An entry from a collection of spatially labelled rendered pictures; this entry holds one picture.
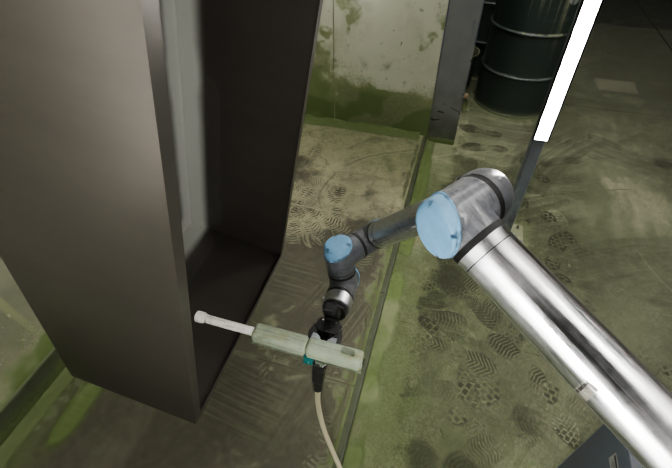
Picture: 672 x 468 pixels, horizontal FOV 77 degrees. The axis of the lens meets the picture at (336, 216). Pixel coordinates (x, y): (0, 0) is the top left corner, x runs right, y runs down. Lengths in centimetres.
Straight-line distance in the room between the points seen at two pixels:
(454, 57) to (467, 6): 28
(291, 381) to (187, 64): 115
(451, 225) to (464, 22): 195
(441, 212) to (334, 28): 210
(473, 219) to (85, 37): 63
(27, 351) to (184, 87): 112
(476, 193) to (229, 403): 121
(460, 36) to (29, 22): 234
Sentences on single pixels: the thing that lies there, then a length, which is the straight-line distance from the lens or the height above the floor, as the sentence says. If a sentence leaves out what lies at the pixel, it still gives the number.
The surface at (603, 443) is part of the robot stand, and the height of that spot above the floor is 51.
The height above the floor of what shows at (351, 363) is 55.
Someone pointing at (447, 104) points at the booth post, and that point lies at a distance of 281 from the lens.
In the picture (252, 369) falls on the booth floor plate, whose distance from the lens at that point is 175.
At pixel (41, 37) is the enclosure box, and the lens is 51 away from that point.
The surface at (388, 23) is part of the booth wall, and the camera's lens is 268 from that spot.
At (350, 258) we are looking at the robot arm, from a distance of 131.
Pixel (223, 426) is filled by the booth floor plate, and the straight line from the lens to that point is 168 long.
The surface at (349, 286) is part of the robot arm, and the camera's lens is 136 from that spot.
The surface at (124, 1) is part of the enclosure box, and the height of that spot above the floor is 146.
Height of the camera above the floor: 157
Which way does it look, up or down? 43 degrees down
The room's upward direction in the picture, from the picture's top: 1 degrees counter-clockwise
